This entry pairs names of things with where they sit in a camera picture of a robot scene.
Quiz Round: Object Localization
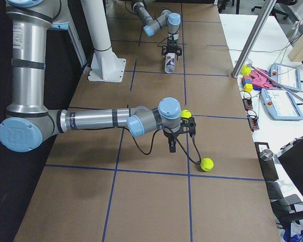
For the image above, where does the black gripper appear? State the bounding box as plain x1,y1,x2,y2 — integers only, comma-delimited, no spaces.
166,40,177,51
163,130,176,152

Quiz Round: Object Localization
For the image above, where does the clear tennis ball can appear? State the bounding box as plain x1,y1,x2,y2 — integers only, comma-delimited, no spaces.
164,53,175,74

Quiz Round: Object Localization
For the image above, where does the tennis ball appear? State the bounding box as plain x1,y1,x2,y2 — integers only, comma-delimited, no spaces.
240,64,251,76
200,158,214,171
181,109,192,119

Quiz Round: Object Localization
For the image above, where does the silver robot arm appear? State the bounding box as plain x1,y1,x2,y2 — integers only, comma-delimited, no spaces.
0,1,183,152
131,1,182,56

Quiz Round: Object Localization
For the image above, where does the white mounting column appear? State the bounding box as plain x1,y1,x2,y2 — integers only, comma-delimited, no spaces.
81,0,126,83

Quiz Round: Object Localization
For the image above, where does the blue cube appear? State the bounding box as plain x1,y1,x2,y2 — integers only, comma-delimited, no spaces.
243,79,252,84

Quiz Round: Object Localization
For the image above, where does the small orange black connector box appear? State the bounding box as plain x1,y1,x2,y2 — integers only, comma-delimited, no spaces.
242,98,253,111

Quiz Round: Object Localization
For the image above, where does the yellow cube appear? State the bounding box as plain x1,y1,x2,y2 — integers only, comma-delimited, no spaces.
243,83,253,93

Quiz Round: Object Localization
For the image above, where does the pink cloth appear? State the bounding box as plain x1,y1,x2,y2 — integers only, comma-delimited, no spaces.
249,70,275,89

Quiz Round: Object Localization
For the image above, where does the near teach pendant tablet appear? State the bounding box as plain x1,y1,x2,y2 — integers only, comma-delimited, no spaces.
261,89,303,121

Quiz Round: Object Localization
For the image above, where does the teach pendant tablet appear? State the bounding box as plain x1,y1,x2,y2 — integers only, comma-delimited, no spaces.
269,63,301,92
261,89,303,121

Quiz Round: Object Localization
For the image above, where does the far teach pendant tablet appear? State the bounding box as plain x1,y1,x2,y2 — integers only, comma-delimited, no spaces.
269,63,301,92

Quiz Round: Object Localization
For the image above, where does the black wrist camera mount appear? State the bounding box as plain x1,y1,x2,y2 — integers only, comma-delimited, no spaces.
179,116,196,139

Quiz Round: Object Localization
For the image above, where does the tennis ball beside post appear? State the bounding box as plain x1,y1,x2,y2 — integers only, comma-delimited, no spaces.
240,64,251,76

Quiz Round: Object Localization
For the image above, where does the aluminium frame post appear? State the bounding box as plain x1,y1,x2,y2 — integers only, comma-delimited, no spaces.
231,0,276,79

